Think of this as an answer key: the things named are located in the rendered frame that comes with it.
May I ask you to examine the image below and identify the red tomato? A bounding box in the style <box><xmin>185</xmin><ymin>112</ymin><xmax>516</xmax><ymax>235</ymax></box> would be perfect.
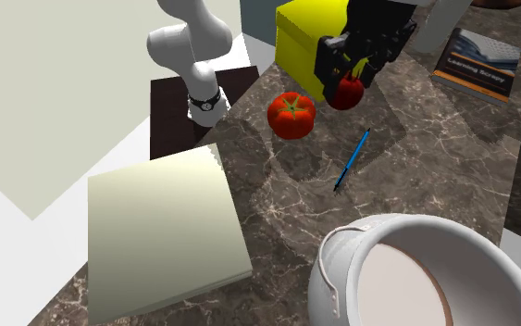
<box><xmin>267</xmin><ymin>91</ymin><xmax>318</xmax><ymax>141</ymax></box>

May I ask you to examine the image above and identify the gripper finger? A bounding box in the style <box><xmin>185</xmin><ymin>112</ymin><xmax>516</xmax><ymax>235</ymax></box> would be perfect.
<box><xmin>313</xmin><ymin>34</ymin><xmax>351</xmax><ymax>106</ymax></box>
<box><xmin>354</xmin><ymin>55</ymin><xmax>378</xmax><ymax>90</ymax></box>

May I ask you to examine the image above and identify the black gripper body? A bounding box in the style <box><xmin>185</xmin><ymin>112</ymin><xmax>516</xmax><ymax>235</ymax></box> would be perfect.
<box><xmin>342</xmin><ymin>0</ymin><xmax>419</xmax><ymax>69</ymax></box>

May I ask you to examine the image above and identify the dark book with orange stripe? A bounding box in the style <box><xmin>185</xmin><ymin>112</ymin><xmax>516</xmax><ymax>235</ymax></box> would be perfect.
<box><xmin>430</xmin><ymin>27</ymin><xmax>521</xmax><ymax>107</ymax></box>

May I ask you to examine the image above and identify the dark robot stand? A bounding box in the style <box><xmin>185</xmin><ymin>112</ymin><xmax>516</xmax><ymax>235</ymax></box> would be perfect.
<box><xmin>149</xmin><ymin>65</ymin><xmax>261</xmax><ymax>161</ymax></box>

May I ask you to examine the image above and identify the brown rounded object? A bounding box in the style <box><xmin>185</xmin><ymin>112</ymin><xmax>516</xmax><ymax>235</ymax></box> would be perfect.
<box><xmin>470</xmin><ymin>0</ymin><xmax>521</xmax><ymax>10</ymax></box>

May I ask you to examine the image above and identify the yellow box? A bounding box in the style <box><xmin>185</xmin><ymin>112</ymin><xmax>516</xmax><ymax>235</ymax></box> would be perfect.
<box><xmin>275</xmin><ymin>0</ymin><xmax>370</xmax><ymax>103</ymax></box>

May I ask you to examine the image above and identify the dark red round fruit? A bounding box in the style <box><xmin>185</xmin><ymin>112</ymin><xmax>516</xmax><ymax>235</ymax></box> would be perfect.
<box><xmin>327</xmin><ymin>73</ymin><xmax>366</xmax><ymax>112</ymax></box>

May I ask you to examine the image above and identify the cream flat box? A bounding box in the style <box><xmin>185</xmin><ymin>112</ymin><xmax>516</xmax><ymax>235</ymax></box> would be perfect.
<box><xmin>87</xmin><ymin>143</ymin><xmax>254</xmax><ymax>326</ymax></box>

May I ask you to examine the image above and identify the blue pen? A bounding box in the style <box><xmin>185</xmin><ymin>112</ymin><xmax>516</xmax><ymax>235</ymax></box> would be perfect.
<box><xmin>332</xmin><ymin>127</ymin><xmax>372</xmax><ymax>194</ymax></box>

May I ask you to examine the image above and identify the white pot with handles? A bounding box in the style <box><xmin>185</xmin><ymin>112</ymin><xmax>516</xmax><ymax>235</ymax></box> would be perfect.
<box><xmin>306</xmin><ymin>212</ymin><xmax>521</xmax><ymax>326</ymax></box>

